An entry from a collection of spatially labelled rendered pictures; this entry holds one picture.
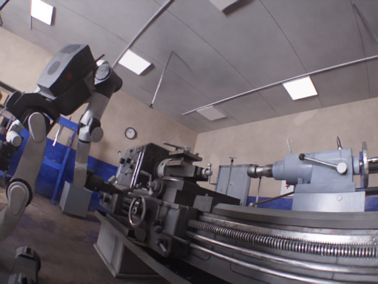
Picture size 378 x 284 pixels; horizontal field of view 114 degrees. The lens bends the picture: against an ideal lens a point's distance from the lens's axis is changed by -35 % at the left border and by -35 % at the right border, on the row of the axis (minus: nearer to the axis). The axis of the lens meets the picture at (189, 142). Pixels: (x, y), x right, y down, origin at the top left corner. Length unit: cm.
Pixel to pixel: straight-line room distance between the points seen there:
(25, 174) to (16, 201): 14
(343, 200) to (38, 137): 134
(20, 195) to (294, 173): 132
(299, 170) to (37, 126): 128
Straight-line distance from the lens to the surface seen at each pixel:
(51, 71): 105
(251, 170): 118
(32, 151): 99
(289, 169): 104
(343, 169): 90
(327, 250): 70
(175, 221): 99
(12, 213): 100
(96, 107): 95
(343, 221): 76
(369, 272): 71
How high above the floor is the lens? 79
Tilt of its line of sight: 19 degrees up
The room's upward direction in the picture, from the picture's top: 14 degrees clockwise
